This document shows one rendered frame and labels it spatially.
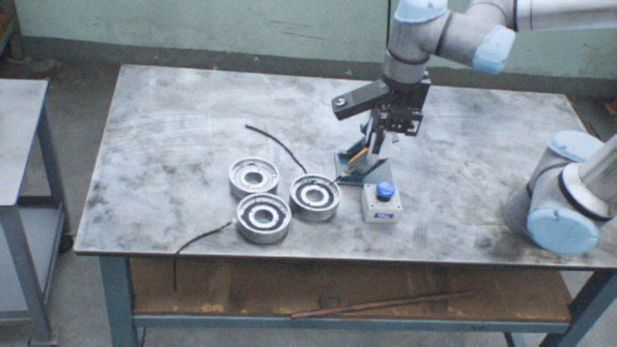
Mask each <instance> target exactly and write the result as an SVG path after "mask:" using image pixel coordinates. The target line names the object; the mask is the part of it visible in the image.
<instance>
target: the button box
mask: <svg viewBox="0 0 617 347"><path fill-rule="evenodd" d="M376 186H377V185H364V189H363V192H362V195H361V203H362V210H363V215H364V220H365V223H387V224H398V221H399V218H400V216H401V213H402V205H401V201H400V197H399V193H398V187H397V186H396V185H394V186H395V188H396V193H395V194H394V195H393V196H391V197H382V196H381V195H380V194H378V192H377V191H376Z"/></svg>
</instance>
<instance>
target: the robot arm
mask: <svg viewBox="0 0 617 347"><path fill-rule="evenodd" d="M446 7H447V0H400V1H399V4H398V9H397V11H396V13H395V20H394V24H393V28H392V31H391V35H390V40H389V43H388V44H387V49H386V53H385V57H384V61H383V65H382V73H381V79H379V80H377V81H374V82H372V83H371V84H367V85H365V86H362V87H360V88H357V89H355V90H353V91H350V92H348V93H345V94H342V95H338V96H335V97H334V98H333V99H332V100H331V107H332V113H333V114H334V116H335V117H336V119H337V120H338V121H341V120H344V119H347V118H351V117H354V116H356V115H359V114H361V113H364V112H366V111H368V110H371V114H370V118H369V119H368V124H367V131H366V138H365V144H367V145H368V146H369V148H368V153H367V155H366V160H367V163H368V165H369V166H374V165H375V164H376V161H378V160H381V159H388V158H397V156H399V155H400V152H401V150H400V148H399V147H397V146H395V145H394V144H392V143H391V142H392V140H393V139H395V138H396V137H397V135H398V134H405V135H404V136H406V137H417V136H418V133H419V129H420V126H421V122H422V119H423V112H422V108H423V105H424V102H425V99H426V96H427V94H428V91H429V88H430V84H431V82H430V80H429V76H428V72H425V70H426V67H427V64H428V60H429V58H430V55H431V54H432V55H435V56H438V57H441V58H444V59H446V60H449V61H453V62H458V63H461V64H463V65H466V66H469V68H473V69H474V70H475V71H482V72H485V73H492V74H498V73H500V72H501V71H502V68H503V66H504V64H505V61H506V60H507V58H508V57H509V55H510V50H511V47H512V45H513V42H514V40H515V33H514V32H523V31H530V30H561V29H593V28H617V0H469V2H468V7H467V8H466V10H465V12H464V14H463V15H461V14H457V13H455V12H452V11H450V10H446ZM416 112H418V113H419V114H415V113H416ZM413 121H419V125H418V127H417V130H409V129H414V126H416V125H415V122H413ZM547 145H548V146H547V148H545V150H544V153H543V155H542V156H541V158H540V161H539V162H538V164H537V166H536V168H535V169H534V171H533V174H532V176H531V178H529V181H528V182H527V184H526V185H525V186H524V187H523V188H521V189H520V191H519V192H517V193H515V194H514V195H513V196H510V198H509V199H508V201H507V204H506V206H505V207H504V210H503V216H504V219H505V221H506V223H507V226H508V228H509V229H511V230H512V231H513V233H514V234H516V235H517V236H518V237H519V238H521V239H522V240H523V241H526V242H529V243H531V244H532V245H533V246H535V247H538V248H541V249H546V250H548V251H550V252H554V253H557V254H567V255H578V254H582V253H585V252H588V251H589V250H592V249H593V248H594V247H595V245H596V243H597V241H598V240H599V230H600V228H601V227H602V226H604V225H605V224H606V223H609V222H610V221H611V219H612V218H614V217H615V216H616V215H617V133H616V134H615V135H614V136H613V137H612V138H611V140H610V141H607V142H606V143H605V144H603V143H602V142H601V141H599V140H597V138H595V137H593V136H590V135H589V134H586V133H583V132H579V131H574V130H563V131H559V132H557V133H556V134H555V135H554V136H553V138H552V139H551V141H549V142H548V144H547Z"/></svg>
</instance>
